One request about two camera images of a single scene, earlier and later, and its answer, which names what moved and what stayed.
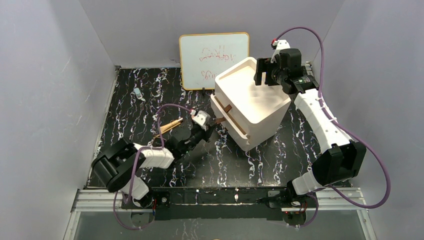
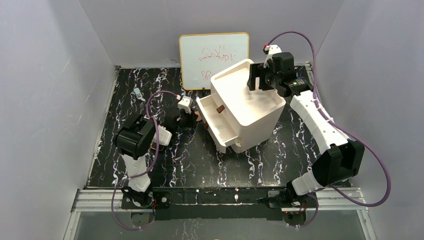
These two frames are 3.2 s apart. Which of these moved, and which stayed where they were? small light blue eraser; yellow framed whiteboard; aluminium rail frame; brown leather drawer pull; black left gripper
Moved: black left gripper; brown leather drawer pull
Stayed: small light blue eraser; aluminium rail frame; yellow framed whiteboard
